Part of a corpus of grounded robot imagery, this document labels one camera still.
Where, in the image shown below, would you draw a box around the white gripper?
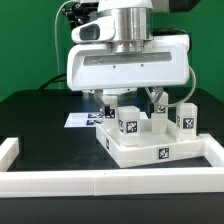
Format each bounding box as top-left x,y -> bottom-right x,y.
67,26 -> 190,118

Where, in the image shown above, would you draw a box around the white square table top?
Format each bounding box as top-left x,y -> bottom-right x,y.
96,119 -> 205,168

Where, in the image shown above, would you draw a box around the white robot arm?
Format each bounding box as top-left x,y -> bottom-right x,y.
67,0 -> 200,103

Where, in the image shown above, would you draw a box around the white sheet with tags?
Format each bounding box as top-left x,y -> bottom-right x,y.
63,111 -> 149,128

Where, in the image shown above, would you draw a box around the white U-shaped fence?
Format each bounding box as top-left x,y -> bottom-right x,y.
0,134 -> 224,198

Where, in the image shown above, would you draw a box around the black cables at base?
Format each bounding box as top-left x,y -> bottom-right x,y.
38,72 -> 69,91

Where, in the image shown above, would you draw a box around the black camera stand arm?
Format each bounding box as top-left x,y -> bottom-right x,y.
62,3 -> 98,29

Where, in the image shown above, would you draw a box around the white cable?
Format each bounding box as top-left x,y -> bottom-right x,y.
54,0 -> 198,109

